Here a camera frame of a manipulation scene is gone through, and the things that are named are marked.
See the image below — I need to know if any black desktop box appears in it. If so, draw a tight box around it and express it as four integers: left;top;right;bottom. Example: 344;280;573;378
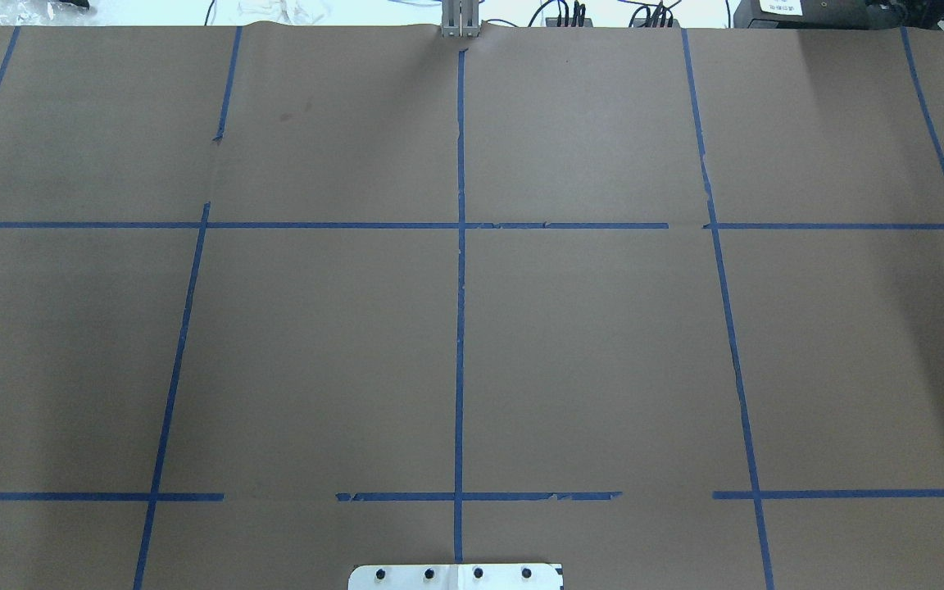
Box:
732;1;910;30

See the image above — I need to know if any crumpled clear plastic bag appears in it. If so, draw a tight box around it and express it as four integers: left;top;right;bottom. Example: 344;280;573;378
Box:
0;1;97;26

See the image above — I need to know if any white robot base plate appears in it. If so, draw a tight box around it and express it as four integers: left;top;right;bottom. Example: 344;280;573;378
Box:
347;563;565;589

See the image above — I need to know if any aluminium frame post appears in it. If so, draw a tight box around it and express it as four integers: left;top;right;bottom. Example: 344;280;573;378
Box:
439;0;482;39

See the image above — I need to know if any white crumpled cloth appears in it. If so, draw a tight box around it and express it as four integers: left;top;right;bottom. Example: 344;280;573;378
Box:
238;1;331;25

